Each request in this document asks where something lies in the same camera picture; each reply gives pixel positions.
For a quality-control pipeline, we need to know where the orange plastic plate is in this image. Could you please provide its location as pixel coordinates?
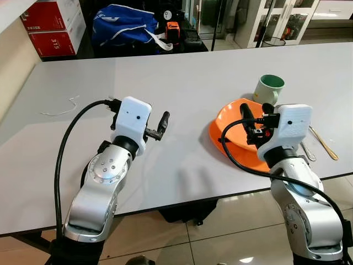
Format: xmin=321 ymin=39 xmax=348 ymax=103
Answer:
xmin=208 ymin=98 xmax=277 ymax=172

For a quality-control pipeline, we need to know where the thin white string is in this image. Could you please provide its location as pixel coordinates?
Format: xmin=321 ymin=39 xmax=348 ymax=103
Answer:
xmin=40 ymin=96 xmax=81 ymax=117

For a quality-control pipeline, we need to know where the gold metal spoon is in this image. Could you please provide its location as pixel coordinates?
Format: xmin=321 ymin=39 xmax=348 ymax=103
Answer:
xmin=308 ymin=126 xmax=339 ymax=161

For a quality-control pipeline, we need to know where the blue fabric bag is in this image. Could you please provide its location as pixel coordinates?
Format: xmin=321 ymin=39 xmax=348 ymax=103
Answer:
xmin=91 ymin=4 xmax=175 ymax=52

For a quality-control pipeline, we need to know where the black table base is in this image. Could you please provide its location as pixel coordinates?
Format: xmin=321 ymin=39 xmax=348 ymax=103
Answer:
xmin=159 ymin=198 xmax=219 ymax=225

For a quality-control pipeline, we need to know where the green ceramic mug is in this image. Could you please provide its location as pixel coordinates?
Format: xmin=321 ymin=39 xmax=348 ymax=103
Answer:
xmin=253 ymin=74 xmax=286 ymax=109

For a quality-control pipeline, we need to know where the silver metal spoon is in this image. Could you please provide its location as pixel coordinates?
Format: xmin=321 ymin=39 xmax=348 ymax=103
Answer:
xmin=300 ymin=141 xmax=317 ymax=162

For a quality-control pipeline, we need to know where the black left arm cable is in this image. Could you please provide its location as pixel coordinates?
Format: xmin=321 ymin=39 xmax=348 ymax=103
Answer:
xmin=54 ymin=98 xmax=121 ymax=239

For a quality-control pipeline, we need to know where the white glass door cabinet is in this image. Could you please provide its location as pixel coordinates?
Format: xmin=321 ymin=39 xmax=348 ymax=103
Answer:
xmin=234 ymin=0 xmax=322 ymax=49

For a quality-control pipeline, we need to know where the red white box printed 315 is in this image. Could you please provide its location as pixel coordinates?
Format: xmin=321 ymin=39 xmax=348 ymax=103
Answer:
xmin=28 ymin=17 xmax=87 ymax=59

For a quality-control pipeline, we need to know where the black round stand base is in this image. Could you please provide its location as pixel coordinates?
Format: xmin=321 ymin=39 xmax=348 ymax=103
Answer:
xmin=261 ymin=36 xmax=288 ymax=48

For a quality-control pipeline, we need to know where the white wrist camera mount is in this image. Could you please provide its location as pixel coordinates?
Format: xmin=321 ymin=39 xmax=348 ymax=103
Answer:
xmin=256 ymin=104 xmax=313 ymax=166
xmin=113 ymin=97 xmax=152 ymax=158

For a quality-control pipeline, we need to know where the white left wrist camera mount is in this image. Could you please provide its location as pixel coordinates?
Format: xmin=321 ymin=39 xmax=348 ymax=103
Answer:
xmin=113 ymin=97 xmax=152 ymax=158

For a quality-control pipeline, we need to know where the orange black device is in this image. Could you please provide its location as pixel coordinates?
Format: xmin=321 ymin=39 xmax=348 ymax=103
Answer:
xmin=165 ymin=21 xmax=182 ymax=43

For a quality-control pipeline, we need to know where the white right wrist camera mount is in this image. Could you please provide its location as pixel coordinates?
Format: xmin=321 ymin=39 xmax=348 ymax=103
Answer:
xmin=256 ymin=104 xmax=313 ymax=166

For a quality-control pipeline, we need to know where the red white cardboard box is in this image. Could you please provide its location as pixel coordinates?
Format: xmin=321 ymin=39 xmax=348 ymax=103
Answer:
xmin=20 ymin=0 xmax=84 ymax=33

